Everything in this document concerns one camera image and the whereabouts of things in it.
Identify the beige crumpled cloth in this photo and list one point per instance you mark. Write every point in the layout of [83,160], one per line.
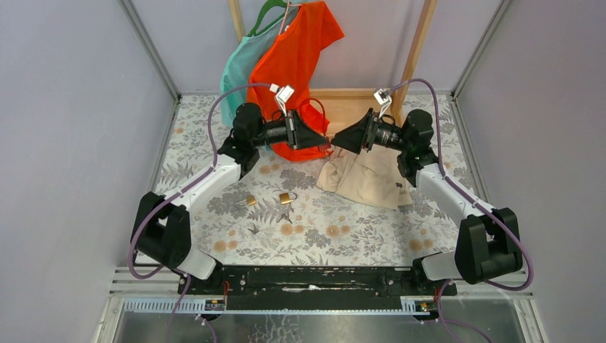
[370,177]

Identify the wrist white camera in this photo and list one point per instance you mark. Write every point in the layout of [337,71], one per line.
[282,95]
[384,99]

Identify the small silver keys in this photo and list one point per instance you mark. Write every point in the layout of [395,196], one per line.
[286,217]
[254,230]

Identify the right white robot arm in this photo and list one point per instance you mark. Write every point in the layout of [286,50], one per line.
[488,238]

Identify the green clothes hanger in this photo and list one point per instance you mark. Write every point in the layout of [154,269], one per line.
[268,5]

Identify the red tag with cord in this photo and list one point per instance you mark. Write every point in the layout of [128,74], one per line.
[315,106]

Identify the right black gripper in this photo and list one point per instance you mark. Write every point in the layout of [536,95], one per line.
[361,134]

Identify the floral table mat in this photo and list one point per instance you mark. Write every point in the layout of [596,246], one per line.
[326,229]

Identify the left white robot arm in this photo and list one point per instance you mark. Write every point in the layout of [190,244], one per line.
[162,228]

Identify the brass padlock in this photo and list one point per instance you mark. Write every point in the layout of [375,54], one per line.
[248,201]
[288,197]

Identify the pink clothes hanger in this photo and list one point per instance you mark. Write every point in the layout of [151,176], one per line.
[284,18]

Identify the orange t-shirt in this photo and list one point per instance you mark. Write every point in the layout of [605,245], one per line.
[292,60]

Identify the wooden clothes rack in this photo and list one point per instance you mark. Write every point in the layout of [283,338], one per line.
[343,105]

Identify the teal t-shirt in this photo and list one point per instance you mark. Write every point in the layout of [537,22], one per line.
[243,60]

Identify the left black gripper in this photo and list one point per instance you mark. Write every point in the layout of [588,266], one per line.
[297,134]

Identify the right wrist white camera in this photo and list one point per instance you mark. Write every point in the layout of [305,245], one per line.
[384,99]

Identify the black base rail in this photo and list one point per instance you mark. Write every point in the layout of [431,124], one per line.
[306,288]

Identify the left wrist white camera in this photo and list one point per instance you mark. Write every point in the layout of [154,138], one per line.
[282,95]

